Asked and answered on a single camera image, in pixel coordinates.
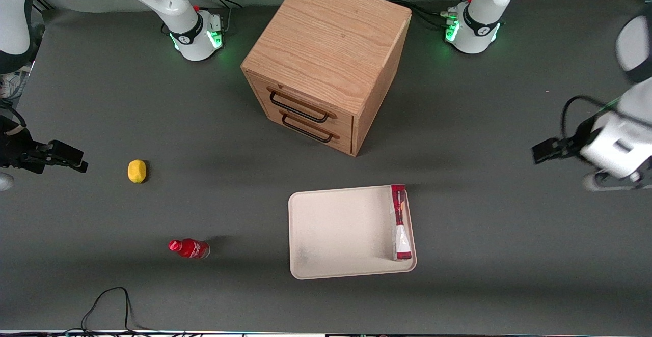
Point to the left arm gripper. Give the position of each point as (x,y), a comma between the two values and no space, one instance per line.
(574,142)

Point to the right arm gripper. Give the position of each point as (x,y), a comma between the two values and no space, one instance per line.
(14,149)

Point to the red cookie box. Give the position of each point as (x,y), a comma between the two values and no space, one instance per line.
(400,235)

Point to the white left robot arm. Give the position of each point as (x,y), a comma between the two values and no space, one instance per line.
(479,26)

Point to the beige plastic tray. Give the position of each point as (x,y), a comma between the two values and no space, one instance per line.
(341,232)

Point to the yellow lemon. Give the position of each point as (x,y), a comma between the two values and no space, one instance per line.
(136,171)

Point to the red soda bottle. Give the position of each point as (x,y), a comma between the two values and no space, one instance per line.
(191,248)

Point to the wooden drawer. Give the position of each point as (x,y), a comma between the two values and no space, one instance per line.
(257,87)
(265,113)

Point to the wooden drawer cabinet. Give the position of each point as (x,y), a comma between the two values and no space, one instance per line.
(326,36)

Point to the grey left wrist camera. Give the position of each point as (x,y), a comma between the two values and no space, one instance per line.
(611,183)

